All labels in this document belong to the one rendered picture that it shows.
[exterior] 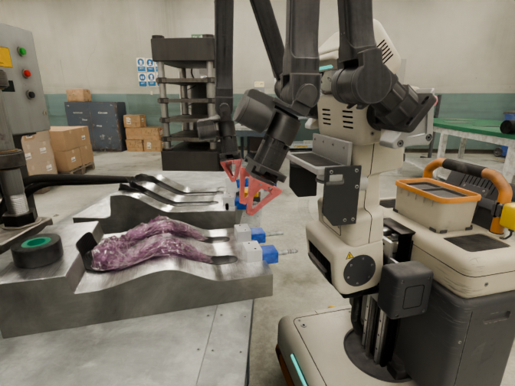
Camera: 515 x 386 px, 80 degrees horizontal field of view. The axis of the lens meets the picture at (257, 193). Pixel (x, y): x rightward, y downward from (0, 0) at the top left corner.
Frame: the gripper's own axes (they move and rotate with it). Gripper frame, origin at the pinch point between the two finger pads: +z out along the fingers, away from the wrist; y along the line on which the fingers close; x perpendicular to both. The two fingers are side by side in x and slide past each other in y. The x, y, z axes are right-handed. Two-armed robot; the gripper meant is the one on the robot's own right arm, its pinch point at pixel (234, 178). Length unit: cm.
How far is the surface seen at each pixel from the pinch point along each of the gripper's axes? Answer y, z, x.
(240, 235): 30.1, 12.5, 3.5
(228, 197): 13.6, 4.7, -0.7
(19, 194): 7, -5, -72
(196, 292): 49, 18, -4
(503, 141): -192, 12, 225
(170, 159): -376, -18, -148
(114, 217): 17.2, 5.7, -35.5
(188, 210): 16.3, 6.4, -13.0
